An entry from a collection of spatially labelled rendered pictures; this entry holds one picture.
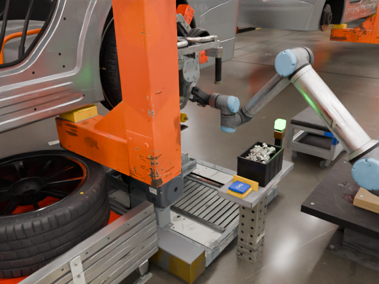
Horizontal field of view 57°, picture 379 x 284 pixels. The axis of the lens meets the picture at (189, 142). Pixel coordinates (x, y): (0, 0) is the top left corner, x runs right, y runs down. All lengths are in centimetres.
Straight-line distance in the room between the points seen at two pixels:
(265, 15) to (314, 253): 293
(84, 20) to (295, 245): 152
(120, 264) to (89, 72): 87
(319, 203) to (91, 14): 137
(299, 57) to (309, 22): 266
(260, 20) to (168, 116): 307
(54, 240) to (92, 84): 73
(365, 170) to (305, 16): 291
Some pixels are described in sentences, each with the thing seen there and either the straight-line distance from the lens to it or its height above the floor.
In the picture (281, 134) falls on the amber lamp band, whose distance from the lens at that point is 171.
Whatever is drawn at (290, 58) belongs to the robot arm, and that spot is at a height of 95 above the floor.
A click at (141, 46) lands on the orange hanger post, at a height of 107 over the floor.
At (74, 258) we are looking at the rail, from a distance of 136.
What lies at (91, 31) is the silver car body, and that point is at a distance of 171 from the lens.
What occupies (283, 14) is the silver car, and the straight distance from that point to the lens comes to 422.
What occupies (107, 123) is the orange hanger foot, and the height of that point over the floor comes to 73.
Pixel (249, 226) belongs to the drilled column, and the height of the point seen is 21.
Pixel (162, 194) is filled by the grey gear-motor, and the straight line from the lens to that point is 173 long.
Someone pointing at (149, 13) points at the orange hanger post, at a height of 118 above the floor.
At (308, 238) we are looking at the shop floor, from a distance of 204.
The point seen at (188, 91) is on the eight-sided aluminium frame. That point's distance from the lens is 211.
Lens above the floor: 126
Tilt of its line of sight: 24 degrees down
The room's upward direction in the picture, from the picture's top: 1 degrees counter-clockwise
